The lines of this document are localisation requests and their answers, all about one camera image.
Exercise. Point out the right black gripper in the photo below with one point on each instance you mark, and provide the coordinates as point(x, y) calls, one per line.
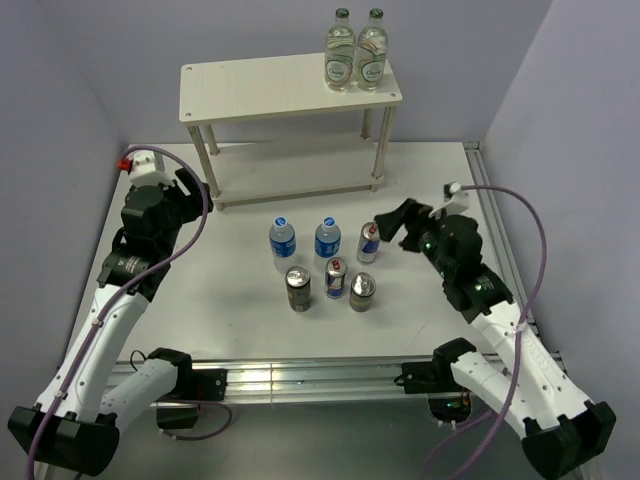
point(415, 217)

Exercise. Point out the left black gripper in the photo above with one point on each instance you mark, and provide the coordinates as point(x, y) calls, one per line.
point(193, 203)

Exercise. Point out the Red Bull can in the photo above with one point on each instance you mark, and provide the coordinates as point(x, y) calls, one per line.
point(335, 277)
point(368, 244)

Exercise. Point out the blue-label water bottle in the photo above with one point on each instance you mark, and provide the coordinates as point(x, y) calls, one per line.
point(282, 240)
point(327, 241)

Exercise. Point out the dark coffee can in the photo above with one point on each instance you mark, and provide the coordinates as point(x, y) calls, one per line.
point(298, 287)
point(362, 290)

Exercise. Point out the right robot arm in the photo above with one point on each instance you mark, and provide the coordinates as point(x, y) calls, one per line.
point(559, 426)

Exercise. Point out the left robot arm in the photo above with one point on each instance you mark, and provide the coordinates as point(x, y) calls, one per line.
point(76, 422)

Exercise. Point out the right green-cap glass bottle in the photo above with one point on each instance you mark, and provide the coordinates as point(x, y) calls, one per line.
point(371, 52)

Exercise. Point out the green-cap glass bottle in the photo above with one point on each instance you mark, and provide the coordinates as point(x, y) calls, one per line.
point(339, 52)
point(371, 52)

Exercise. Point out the left green-cap glass bottle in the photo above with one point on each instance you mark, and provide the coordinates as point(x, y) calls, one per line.
point(339, 52)

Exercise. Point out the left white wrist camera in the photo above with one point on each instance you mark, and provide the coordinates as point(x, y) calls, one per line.
point(145, 168)

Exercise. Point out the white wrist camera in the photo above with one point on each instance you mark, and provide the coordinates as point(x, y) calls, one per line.
point(456, 201)
point(145, 168)

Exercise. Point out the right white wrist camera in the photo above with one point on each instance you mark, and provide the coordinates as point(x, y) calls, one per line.
point(456, 201)

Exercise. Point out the aluminium right side rail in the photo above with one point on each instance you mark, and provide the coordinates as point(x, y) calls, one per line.
point(494, 230)

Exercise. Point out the aluminium rail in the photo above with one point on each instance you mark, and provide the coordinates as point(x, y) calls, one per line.
point(494, 230)
point(309, 380)

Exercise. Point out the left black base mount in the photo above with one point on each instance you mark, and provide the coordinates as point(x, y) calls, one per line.
point(192, 395)

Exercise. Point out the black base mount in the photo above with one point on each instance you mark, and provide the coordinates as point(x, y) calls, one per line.
point(192, 395)
point(448, 402)

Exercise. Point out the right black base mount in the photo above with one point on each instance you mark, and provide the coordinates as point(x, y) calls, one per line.
point(448, 402)

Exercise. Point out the aluminium front rail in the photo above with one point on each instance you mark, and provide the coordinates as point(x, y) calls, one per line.
point(309, 380)

